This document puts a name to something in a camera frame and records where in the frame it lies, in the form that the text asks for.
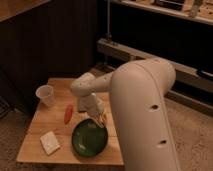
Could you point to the orange carrot toy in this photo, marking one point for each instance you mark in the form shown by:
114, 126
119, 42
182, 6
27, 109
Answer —
68, 114

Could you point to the vertical metal pole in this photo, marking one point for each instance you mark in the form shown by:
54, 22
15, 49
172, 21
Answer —
108, 36

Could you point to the wooden table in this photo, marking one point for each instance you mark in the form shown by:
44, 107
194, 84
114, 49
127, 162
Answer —
52, 119

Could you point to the metal shelf rail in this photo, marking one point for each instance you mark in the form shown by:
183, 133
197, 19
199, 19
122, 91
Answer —
184, 74

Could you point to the green ceramic bowl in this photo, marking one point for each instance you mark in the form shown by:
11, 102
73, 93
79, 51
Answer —
88, 139

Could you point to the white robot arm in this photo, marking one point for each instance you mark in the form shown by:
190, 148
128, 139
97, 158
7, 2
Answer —
136, 93

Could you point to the clear plastic cup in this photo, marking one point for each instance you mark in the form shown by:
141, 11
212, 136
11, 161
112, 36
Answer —
46, 95

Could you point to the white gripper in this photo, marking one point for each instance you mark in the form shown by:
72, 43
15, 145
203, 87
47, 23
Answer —
93, 106

